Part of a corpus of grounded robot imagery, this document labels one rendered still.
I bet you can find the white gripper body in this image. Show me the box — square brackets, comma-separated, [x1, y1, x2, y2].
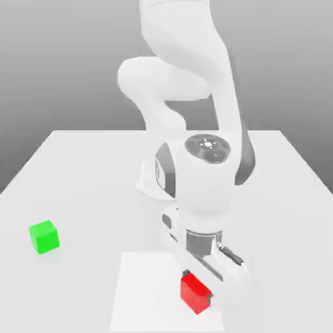
[160, 240, 250, 304]

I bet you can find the small red cube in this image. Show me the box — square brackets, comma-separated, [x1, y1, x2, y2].
[180, 272, 213, 315]

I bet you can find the small green cube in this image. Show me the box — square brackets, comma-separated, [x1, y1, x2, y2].
[28, 219, 60, 255]

